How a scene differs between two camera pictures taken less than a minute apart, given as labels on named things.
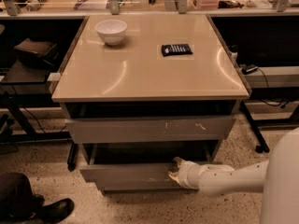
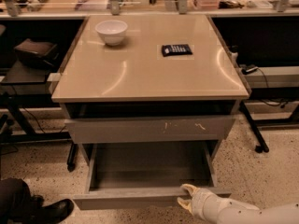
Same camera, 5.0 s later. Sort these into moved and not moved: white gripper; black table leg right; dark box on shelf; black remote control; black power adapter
Moved: white gripper
Not moved: dark box on shelf; black table leg right; black power adapter; black remote control
